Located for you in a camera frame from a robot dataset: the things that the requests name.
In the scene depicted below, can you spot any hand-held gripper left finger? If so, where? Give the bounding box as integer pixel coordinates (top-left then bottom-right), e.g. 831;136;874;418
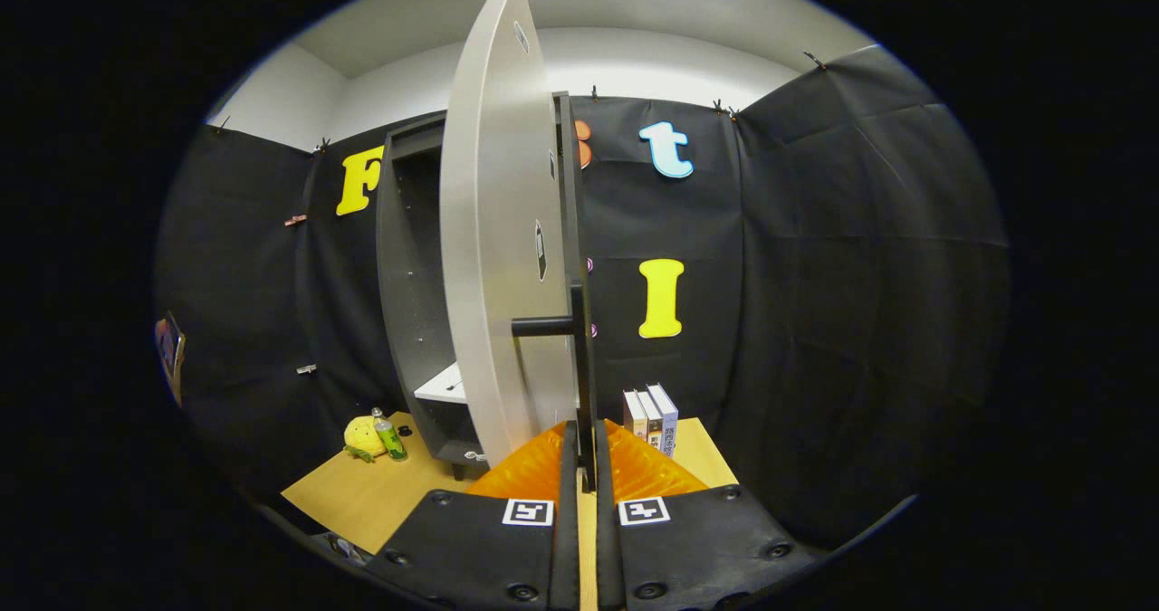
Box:
362;419;580;611

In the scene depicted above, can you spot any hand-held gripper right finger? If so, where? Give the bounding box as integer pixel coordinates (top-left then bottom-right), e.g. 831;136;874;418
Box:
593;419;816;611

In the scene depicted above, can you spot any grey shoe cabinet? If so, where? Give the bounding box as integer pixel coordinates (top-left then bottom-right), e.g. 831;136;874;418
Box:
376;111;494;483

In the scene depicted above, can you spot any beige shoe cabinet door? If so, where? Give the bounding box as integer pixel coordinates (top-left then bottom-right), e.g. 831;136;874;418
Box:
439;0;599;494

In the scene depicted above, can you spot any green drink bottle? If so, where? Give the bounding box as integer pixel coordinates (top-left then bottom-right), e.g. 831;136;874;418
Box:
371;407;408;461

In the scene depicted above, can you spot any yellow plush toy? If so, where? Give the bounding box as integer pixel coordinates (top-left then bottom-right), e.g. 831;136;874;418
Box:
342;415;390;463

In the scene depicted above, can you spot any black backdrop cloth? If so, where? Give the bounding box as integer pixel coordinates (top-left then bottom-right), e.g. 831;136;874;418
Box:
154;45;1013;549

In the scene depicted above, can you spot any dark blue framed board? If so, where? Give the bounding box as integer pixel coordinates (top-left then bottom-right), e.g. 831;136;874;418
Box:
154;312;187;408

